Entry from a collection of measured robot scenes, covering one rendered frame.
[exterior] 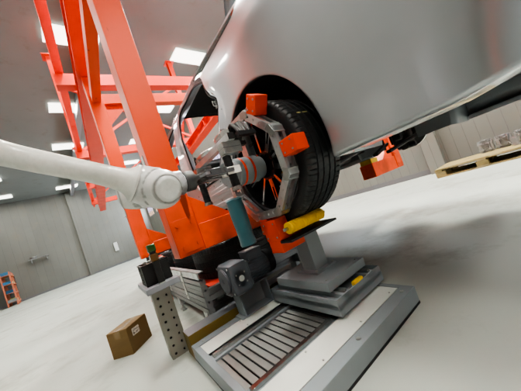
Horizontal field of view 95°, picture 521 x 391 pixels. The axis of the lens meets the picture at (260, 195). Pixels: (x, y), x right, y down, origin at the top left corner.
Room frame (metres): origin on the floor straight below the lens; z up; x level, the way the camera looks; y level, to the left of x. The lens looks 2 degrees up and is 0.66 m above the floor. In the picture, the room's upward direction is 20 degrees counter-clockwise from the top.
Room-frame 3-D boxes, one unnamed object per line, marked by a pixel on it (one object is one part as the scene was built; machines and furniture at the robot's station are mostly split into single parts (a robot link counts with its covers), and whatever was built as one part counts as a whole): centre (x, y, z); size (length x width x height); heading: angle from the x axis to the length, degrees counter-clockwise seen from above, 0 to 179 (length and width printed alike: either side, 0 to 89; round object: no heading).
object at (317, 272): (1.34, -0.16, 0.32); 0.40 x 0.30 x 0.28; 35
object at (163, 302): (1.45, 0.77, 0.21); 0.10 x 0.10 x 0.42; 35
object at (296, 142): (0.99, -0.20, 0.85); 0.09 x 0.08 x 0.07; 35
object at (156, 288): (1.42, 0.75, 0.44); 0.43 x 0.17 x 0.03; 35
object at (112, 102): (3.85, 0.50, 2.54); 2.58 x 0.12 x 0.42; 125
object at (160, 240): (3.27, 1.35, 0.69); 0.52 x 0.17 x 0.35; 125
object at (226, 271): (1.48, 0.19, 0.26); 0.42 x 0.18 x 0.35; 125
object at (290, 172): (1.25, -0.02, 0.85); 0.54 x 0.07 x 0.54; 35
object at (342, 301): (1.34, -0.16, 0.13); 0.50 x 0.36 x 0.10; 35
